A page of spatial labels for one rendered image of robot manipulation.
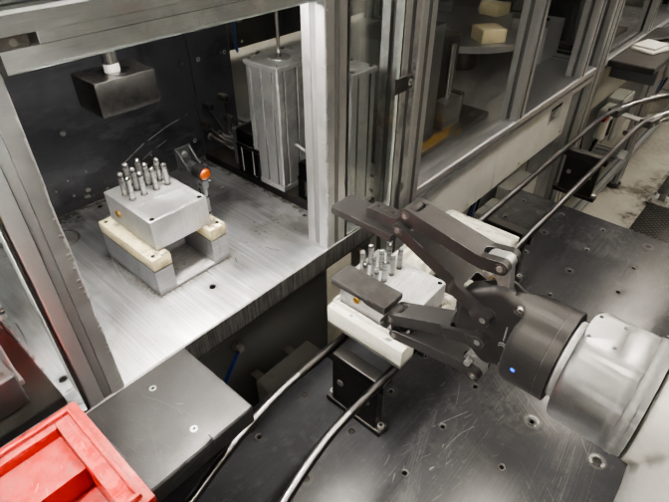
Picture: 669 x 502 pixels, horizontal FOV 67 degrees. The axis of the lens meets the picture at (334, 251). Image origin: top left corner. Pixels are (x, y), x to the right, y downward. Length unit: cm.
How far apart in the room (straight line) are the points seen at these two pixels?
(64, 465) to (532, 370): 45
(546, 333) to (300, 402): 59
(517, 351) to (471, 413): 54
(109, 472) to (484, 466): 55
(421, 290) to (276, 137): 38
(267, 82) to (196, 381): 50
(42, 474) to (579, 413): 49
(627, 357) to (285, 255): 57
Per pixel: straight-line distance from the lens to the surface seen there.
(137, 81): 75
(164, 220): 76
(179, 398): 66
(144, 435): 65
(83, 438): 60
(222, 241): 82
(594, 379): 39
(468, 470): 88
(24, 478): 62
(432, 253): 43
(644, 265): 138
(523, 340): 40
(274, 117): 92
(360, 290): 51
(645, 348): 40
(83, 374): 65
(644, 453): 40
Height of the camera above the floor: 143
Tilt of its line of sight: 38 degrees down
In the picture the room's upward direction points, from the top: straight up
